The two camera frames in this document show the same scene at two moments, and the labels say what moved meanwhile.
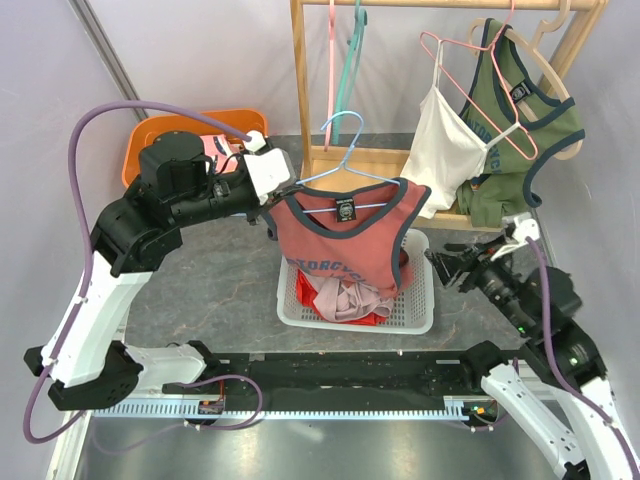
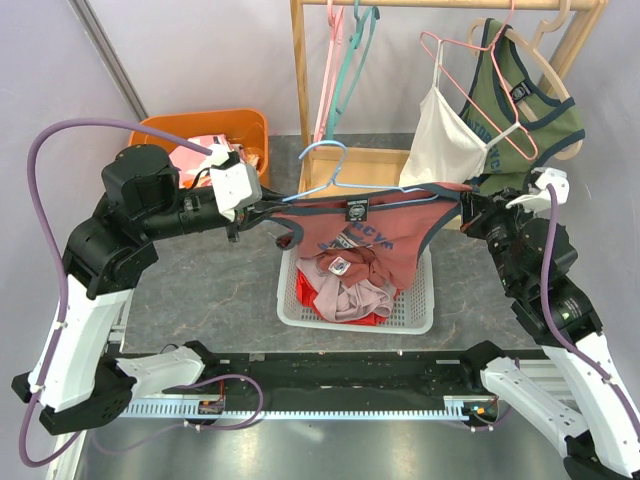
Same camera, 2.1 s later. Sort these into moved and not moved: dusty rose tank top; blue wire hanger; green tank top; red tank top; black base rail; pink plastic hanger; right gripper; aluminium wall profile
Moved: pink plastic hanger; right gripper; dusty rose tank top; blue wire hanger
Not moved: red tank top; black base rail; green tank top; aluminium wall profile
